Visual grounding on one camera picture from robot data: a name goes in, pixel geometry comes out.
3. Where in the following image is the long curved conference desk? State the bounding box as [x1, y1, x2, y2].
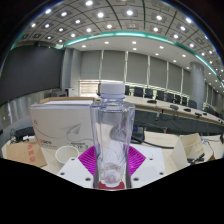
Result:
[123, 94, 224, 136]

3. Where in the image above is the black power adapter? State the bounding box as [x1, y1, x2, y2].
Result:
[13, 125, 36, 143]

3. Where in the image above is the white ceramic mug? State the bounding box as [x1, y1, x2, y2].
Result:
[54, 145, 80, 169]

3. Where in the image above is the clear plastic water bottle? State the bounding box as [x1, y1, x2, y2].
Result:
[89, 82, 136, 189]

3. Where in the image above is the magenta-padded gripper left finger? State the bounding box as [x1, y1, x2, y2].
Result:
[57, 145, 98, 190]

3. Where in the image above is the small beige open cardboard box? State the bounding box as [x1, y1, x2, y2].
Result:
[169, 133, 206, 169]

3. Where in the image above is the flat brown cardboard sheet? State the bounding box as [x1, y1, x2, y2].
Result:
[5, 140, 48, 168]

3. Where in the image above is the large white carton box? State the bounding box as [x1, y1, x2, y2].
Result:
[29, 96, 101, 152]

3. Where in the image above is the black tool in beige box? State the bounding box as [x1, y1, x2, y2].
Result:
[187, 152, 206, 164]

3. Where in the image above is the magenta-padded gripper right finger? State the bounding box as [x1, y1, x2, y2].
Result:
[125, 145, 168, 190]

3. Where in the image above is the group of ceiling lights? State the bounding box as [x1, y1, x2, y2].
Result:
[19, 0, 224, 81]

